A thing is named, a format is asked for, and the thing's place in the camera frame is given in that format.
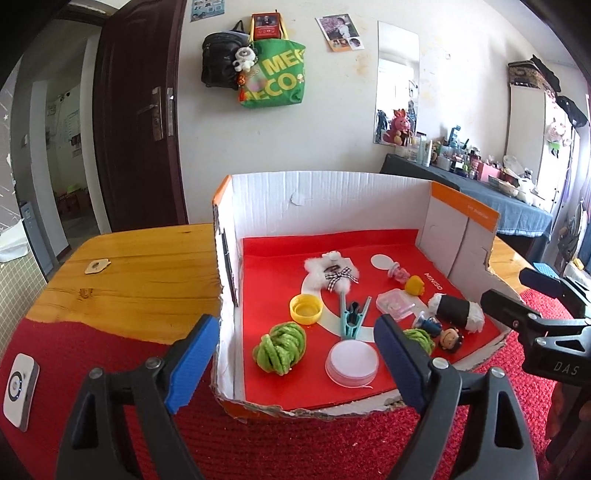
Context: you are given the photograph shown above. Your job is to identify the white jar lid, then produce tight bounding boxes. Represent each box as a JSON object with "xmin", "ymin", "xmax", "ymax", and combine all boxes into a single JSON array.
[{"xmin": 324, "ymin": 339, "xmax": 380, "ymax": 386}]

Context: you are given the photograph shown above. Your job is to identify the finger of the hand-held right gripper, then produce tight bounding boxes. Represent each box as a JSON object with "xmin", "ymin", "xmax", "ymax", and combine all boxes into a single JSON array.
[
  {"xmin": 480, "ymin": 288, "xmax": 591, "ymax": 343},
  {"xmin": 518, "ymin": 263, "xmax": 591, "ymax": 308}
]

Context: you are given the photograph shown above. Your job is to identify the black backpack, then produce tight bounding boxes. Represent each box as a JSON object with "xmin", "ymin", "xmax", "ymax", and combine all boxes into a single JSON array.
[{"xmin": 202, "ymin": 21, "xmax": 252, "ymax": 88}]

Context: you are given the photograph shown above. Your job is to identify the white fluffy plush with bow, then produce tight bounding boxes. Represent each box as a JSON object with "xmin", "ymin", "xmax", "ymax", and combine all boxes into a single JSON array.
[{"xmin": 302, "ymin": 250, "xmax": 362, "ymax": 296}]

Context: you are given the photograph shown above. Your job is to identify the clear plastic case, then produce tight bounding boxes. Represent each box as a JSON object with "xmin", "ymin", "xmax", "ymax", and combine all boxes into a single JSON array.
[{"xmin": 375, "ymin": 288, "xmax": 415, "ymax": 320}]

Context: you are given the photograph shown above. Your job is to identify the black bag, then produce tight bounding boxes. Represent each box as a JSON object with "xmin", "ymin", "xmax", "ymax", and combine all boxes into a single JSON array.
[{"xmin": 556, "ymin": 95, "xmax": 589, "ymax": 127}]

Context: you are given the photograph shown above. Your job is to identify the pink rabbit plush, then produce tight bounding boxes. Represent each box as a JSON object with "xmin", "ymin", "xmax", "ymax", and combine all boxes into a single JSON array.
[{"xmin": 384, "ymin": 108, "xmax": 416, "ymax": 146}]

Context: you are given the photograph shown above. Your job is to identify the red picture card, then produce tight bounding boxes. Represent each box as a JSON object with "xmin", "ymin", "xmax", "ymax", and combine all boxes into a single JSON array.
[{"xmin": 250, "ymin": 11, "xmax": 282, "ymax": 41}]

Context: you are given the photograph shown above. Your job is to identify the dark star-print wall covering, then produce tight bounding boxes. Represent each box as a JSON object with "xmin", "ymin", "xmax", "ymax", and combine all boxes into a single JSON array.
[{"xmin": 0, "ymin": 69, "xmax": 21, "ymax": 232}]

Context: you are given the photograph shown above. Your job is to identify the orange cardboard box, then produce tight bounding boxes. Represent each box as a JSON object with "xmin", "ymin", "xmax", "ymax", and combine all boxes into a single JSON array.
[{"xmin": 210, "ymin": 171, "xmax": 527, "ymax": 421}]

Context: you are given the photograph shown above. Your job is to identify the red knitted mat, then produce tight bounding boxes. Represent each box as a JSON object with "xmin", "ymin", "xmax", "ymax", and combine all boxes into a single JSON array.
[{"xmin": 0, "ymin": 277, "xmax": 591, "ymax": 480}]

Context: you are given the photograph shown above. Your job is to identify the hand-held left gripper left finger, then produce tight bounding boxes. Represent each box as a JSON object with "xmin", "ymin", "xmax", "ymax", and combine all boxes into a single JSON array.
[{"xmin": 55, "ymin": 315, "xmax": 221, "ymax": 480}]

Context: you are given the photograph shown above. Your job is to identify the white plastic sheet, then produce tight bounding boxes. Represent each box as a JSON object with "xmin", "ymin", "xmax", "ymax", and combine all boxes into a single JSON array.
[{"xmin": 0, "ymin": 222, "xmax": 28, "ymax": 264}]

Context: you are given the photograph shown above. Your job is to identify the dark patterned suitcase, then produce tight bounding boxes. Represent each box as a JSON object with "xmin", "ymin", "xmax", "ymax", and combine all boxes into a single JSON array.
[{"xmin": 507, "ymin": 55, "xmax": 561, "ymax": 95}]

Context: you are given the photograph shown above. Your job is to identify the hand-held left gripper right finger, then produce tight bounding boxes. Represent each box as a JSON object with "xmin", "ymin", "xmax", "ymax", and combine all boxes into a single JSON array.
[{"xmin": 373, "ymin": 315, "xmax": 540, "ymax": 480}]

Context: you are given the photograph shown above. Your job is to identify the green tote bag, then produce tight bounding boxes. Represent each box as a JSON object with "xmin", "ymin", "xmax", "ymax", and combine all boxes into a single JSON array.
[{"xmin": 238, "ymin": 39, "xmax": 308, "ymax": 110}]

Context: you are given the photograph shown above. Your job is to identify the white wardrobe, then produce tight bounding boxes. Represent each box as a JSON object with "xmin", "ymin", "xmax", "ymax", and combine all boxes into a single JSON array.
[{"xmin": 505, "ymin": 83, "xmax": 583, "ymax": 217}]

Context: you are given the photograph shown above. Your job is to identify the metal door handle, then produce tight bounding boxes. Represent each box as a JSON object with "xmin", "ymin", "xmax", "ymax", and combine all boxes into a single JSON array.
[{"xmin": 136, "ymin": 87, "xmax": 164, "ymax": 141}]

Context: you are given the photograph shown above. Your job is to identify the blue sailor figurine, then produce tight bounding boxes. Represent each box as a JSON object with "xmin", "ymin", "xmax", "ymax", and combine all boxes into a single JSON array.
[{"xmin": 412, "ymin": 311, "xmax": 441, "ymax": 337}]

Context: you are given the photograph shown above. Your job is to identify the cardboard boxes in corridor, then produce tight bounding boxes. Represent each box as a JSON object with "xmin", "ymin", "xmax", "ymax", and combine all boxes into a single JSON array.
[{"xmin": 55, "ymin": 182, "xmax": 90, "ymax": 222}]

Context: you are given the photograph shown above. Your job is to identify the blue-cloth side table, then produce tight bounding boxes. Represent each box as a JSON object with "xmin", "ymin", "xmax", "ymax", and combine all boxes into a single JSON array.
[{"xmin": 379, "ymin": 153, "xmax": 555, "ymax": 238}]

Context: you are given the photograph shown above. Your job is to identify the white plush keychain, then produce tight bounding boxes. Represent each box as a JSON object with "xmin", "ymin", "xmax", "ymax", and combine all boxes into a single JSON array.
[{"xmin": 232, "ymin": 46, "xmax": 257, "ymax": 72}]

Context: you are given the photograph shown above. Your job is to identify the yellow bottle cap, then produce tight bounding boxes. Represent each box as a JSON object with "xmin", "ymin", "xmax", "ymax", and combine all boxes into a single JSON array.
[{"xmin": 289, "ymin": 294, "xmax": 324, "ymax": 325}]

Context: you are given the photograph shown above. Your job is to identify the wall photo print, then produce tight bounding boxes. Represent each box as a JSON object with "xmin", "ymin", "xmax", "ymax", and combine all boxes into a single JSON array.
[{"xmin": 315, "ymin": 14, "xmax": 358, "ymax": 40}]

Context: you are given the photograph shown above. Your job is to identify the small green yarn ball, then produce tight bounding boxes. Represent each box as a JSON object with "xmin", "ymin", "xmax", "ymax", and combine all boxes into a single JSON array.
[{"xmin": 402, "ymin": 327, "xmax": 435, "ymax": 356}]

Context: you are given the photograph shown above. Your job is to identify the teal plastic clip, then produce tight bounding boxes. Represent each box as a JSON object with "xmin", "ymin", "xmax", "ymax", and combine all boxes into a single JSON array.
[{"xmin": 339, "ymin": 295, "xmax": 372, "ymax": 341}]

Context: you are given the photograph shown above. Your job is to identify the paper wall notices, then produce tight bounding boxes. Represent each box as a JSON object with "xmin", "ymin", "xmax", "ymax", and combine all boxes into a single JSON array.
[{"xmin": 45, "ymin": 104, "xmax": 84, "ymax": 160}]

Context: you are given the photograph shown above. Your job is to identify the wall mirror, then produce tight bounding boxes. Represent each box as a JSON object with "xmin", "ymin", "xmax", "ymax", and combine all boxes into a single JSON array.
[{"xmin": 372, "ymin": 21, "xmax": 421, "ymax": 146}]

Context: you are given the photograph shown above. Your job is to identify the grey hanging bag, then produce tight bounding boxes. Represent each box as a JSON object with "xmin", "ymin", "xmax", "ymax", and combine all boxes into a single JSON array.
[{"xmin": 556, "ymin": 203, "xmax": 591, "ymax": 273}]

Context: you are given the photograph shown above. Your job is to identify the white rounded device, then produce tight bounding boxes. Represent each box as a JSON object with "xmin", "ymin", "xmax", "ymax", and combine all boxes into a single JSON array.
[{"xmin": 2, "ymin": 353, "xmax": 41, "ymax": 432}]

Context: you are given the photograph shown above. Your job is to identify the blue wall poster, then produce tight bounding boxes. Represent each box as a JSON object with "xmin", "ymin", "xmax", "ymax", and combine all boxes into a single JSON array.
[{"xmin": 190, "ymin": 0, "xmax": 227, "ymax": 22}]

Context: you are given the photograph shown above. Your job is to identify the black and white roll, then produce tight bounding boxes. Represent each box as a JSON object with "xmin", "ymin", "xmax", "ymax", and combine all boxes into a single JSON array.
[{"xmin": 427, "ymin": 293, "xmax": 485, "ymax": 333}]

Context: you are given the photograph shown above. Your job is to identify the large green yarn ball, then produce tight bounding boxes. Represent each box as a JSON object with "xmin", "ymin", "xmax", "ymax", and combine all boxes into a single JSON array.
[{"xmin": 252, "ymin": 322, "xmax": 307, "ymax": 374}]

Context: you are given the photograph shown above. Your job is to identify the row of bottles and jars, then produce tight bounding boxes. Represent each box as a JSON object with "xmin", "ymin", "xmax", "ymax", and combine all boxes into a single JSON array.
[{"xmin": 406, "ymin": 124, "xmax": 546, "ymax": 204}]

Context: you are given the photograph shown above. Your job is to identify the dark wooden door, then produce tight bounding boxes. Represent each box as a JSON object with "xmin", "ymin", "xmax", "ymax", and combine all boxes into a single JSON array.
[{"xmin": 92, "ymin": 0, "xmax": 190, "ymax": 232}]

